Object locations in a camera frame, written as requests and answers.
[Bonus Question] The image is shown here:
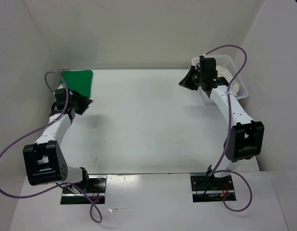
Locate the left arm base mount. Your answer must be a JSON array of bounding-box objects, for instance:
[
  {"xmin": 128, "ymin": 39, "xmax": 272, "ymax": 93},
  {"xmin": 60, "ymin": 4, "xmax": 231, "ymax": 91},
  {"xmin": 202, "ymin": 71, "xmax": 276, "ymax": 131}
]
[{"xmin": 60, "ymin": 175, "xmax": 107, "ymax": 205}]

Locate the green t shirt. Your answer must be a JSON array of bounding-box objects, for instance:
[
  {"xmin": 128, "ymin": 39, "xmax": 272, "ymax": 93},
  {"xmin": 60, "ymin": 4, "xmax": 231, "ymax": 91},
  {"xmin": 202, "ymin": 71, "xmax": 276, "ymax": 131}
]
[{"xmin": 62, "ymin": 70, "xmax": 93, "ymax": 98}]

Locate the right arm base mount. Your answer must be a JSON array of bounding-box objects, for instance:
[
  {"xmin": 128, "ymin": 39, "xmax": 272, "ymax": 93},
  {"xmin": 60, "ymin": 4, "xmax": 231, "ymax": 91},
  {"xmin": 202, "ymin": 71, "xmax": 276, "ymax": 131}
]
[{"xmin": 190, "ymin": 173, "xmax": 236, "ymax": 203}]

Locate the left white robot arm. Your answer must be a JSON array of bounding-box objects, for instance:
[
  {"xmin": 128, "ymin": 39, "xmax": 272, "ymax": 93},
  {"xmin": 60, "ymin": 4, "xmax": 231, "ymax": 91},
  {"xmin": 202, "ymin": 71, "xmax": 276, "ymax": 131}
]
[{"xmin": 23, "ymin": 89, "xmax": 93, "ymax": 193}]

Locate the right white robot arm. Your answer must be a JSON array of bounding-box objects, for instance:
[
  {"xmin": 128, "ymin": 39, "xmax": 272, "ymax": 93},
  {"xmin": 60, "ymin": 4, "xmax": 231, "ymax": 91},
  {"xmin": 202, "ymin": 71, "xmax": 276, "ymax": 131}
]
[{"xmin": 179, "ymin": 66, "xmax": 264, "ymax": 189}]

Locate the white plastic basket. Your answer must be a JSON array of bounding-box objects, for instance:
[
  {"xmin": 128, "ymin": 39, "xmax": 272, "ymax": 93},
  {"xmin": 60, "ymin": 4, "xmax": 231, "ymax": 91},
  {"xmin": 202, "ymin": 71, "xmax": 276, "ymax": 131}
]
[{"xmin": 199, "ymin": 54, "xmax": 249, "ymax": 105}]

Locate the white t shirt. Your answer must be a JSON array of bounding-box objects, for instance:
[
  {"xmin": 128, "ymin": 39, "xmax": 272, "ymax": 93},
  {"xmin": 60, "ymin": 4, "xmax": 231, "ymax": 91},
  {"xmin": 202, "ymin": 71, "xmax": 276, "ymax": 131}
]
[{"xmin": 215, "ymin": 66, "xmax": 242, "ymax": 97}]

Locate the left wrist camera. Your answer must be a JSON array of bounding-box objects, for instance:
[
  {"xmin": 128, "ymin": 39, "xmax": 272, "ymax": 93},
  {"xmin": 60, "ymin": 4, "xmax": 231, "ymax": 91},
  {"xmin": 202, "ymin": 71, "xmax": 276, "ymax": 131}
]
[{"xmin": 55, "ymin": 88, "xmax": 70, "ymax": 103}]

